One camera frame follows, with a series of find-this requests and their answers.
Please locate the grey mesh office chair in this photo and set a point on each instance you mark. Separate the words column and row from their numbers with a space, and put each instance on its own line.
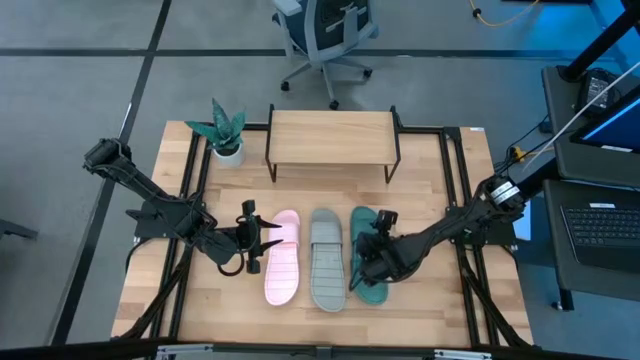
column 325, row 30

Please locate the wooden shelf with black frame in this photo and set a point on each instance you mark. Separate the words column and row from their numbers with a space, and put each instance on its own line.
column 330, row 137

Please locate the white round plant pot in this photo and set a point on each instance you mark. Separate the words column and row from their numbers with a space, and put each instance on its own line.
column 231, row 159

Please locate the black slanted support post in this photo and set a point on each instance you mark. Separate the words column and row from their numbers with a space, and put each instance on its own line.
column 600, row 42

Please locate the green spiky succulent plant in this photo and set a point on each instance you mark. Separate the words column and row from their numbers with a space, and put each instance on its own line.
column 222, row 127

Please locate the black laptop keyboard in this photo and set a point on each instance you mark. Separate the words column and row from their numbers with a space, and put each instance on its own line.
column 600, row 232

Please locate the black power adapter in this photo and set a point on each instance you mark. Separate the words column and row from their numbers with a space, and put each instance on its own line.
column 597, row 92

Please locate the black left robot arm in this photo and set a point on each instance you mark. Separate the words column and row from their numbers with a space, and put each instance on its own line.
column 150, row 187

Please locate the green plastic basket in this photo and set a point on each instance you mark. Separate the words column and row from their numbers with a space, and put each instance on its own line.
column 361, row 220

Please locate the black metal table frame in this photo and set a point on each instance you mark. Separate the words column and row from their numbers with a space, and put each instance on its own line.
column 452, row 165

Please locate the monitor with blue screen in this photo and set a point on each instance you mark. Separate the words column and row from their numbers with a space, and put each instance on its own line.
column 615, row 125

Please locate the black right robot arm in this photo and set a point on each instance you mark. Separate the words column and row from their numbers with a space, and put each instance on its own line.
column 440, row 230

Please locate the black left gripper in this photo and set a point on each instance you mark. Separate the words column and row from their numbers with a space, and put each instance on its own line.
column 248, row 235

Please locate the pink rubber slide sandal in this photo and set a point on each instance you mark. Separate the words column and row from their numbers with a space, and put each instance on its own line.
column 282, row 270

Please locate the black side desk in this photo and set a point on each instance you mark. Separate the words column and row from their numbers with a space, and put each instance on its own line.
column 575, row 165

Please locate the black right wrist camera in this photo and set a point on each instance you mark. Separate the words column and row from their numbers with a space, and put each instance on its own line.
column 386, row 221

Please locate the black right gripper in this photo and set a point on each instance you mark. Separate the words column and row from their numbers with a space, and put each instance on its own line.
column 377, row 257

